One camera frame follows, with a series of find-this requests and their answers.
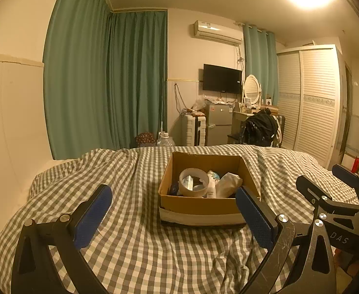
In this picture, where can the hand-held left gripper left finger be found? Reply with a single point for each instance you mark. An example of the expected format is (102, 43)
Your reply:
(93, 214)

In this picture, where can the green checked blanket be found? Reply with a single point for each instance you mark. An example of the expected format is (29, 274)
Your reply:
(130, 245)

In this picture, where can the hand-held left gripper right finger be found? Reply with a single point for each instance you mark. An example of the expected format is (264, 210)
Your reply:
(255, 217)

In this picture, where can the grey small fridge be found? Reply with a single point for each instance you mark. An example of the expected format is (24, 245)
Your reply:
(219, 125)

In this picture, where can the white bag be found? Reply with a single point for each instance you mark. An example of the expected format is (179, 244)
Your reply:
(228, 183)

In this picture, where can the black wall television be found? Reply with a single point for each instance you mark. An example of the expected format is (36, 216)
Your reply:
(222, 78)

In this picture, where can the white oval mirror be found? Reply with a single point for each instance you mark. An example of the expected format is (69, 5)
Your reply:
(252, 88)

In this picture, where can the black jacket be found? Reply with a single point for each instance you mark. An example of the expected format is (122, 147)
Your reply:
(260, 127)

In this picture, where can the white plastic bottle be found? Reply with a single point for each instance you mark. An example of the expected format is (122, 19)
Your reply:
(211, 188)

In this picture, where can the brown cardboard box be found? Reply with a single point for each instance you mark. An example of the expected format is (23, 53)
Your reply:
(197, 205)

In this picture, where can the clear water jug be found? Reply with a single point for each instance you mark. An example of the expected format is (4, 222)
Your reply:
(166, 140)

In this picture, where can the white air conditioner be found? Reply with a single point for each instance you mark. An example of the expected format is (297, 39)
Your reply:
(217, 32)

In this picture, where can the white slatted wardrobe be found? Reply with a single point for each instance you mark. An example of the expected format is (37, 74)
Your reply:
(314, 107)

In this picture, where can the grey-blue earbuds case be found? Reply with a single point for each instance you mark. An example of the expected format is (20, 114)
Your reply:
(216, 176)

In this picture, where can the clear tape roll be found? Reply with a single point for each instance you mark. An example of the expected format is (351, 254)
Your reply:
(187, 190)

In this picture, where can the white suitcase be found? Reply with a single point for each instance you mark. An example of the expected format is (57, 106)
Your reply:
(191, 130)

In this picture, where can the brown patterned bag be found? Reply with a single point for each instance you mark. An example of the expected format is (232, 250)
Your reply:
(145, 139)

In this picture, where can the red fire extinguisher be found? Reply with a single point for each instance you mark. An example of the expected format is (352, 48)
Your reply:
(356, 165)

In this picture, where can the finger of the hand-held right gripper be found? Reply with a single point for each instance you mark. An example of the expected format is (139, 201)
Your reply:
(309, 186)
(347, 176)

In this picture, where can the clear plastic bag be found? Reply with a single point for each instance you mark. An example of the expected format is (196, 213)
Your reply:
(200, 102)

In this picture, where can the green curtain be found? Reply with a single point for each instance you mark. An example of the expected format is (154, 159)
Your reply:
(75, 82)
(259, 64)
(136, 82)

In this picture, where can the wooden dressing table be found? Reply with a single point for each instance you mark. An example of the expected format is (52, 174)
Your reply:
(239, 118)

